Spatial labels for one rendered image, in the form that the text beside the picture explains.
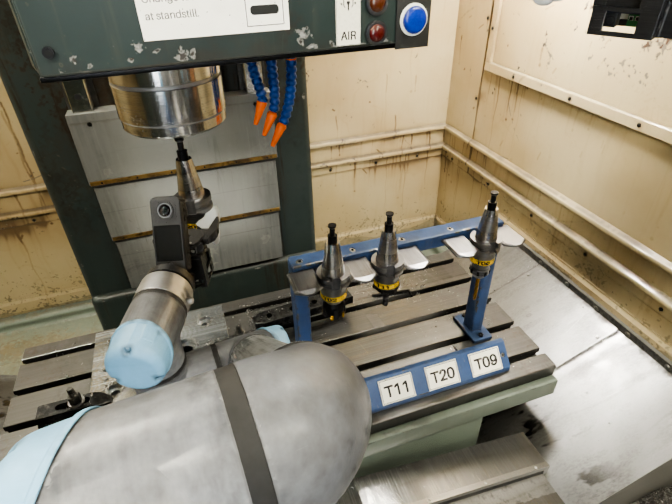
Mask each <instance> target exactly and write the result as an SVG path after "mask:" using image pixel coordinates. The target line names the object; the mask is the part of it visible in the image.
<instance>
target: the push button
mask: <svg viewBox="0 0 672 504"><path fill-rule="evenodd" d="M426 21H427V15H426V12H425V10H424V9H423V8H422V7H420V6H412V7H410V8H409V9H408V10H407V11H406V13H405V14H404V17H403V26H404V28H405V30H406V31H407V32H409V33H411V34H416V33H419V32H420V31H421V30H422V29H423V28H424V27H425V24H426Z"/></svg>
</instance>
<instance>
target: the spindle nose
mask: <svg viewBox="0 0 672 504"><path fill-rule="evenodd" d="M220 69H221V68H220V66H211V67H201V68H191V69H181V70H171V71H161V72H151V73H141V74H131V75H121V76H111V77H107V80H108V81H109V87H110V90H111V93H112V97H113V100H114V104H115V107H116V111H117V114H118V117H119V119H120V120H121V123H122V126H123V129H124V130H125V131H126V132H128V133H129V134H131V135H133V136H136V137H140V138H145V139H174V138H182V137H188V136H193V135H197V134H200V133H203V132H206V131H209V130H211V129H213V128H215V127H217V126H219V125H220V124H221V123H222V122H223V121H224V120H225V118H226V108H225V107H226V100H225V94H224V87H223V81H222V74H221V71H220Z"/></svg>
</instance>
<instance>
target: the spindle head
mask: <svg viewBox="0 0 672 504"><path fill-rule="evenodd" d="M8 2H9V5H10V8H11V10H12V13H13V16H14V18H15V21H16V24H17V26H18V29H19V32H20V34H21V37H22V40H23V43H24V45H25V48H26V51H27V53H28V56H29V59H30V61H31V64H32V66H33V67H34V68H35V70H36V71H37V72H38V73H39V75H40V76H41V77H40V82H41V83H52V82H62V81H72V80H82V79H91V78H101V77H111V76H121V75H131V74H141V73H151V72H161V71H171V70H181V69H191V68H201V67H211V66H221V65H231V64H241V63H250V62H260V61H270V60H280V59H290V58H300V57H310V56H320V55H330V54H340V53H350V52H360V51H370V50H380V49H390V48H395V30H396V9H397V0H388V6H387V9H386V10H385V12H384V13H383V14H381V15H378V16H375V15H372V14H370V13H369V12H368V10H367V8H366V0H361V35H360V44H358V45H348V46H336V5H335V0H288V9H289V23H290V29H288V30H276V31H264V32H252V33H240V34H228V35H217V36H205V37H193V38H181V39H169V40H157V41H145V42H144V38H143V34H142V30H141V26H140V22H139V17H138V13H137V9H136V5H135V0H8ZM375 20H379V21H382V22H383V23H384V24H385V25H386V27H387V36H386V38H385V40H384V41H383V42H382V43H381V44H379V45H372V44H370V43H369V42H368V41H367V39H366V29H367V26H368V25H369V24H370V23H371V22H372V21H375Z"/></svg>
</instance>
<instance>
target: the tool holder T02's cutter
mask: <svg viewBox="0 0 672 504"><path fill-rule="evenodd" d="M322 307H323V309H322V314H323V316H324V317H325V318H326V317H330V319H331V321H333V320H334V321H335V320H339V316H341V315H342V317H344V315H345V312H346V302H345V301H344V300H343V301H342V302H341V303H340V304H338V305H329V304H327V303H326V302H325V301H324V300H323V306H322Z"/></svg>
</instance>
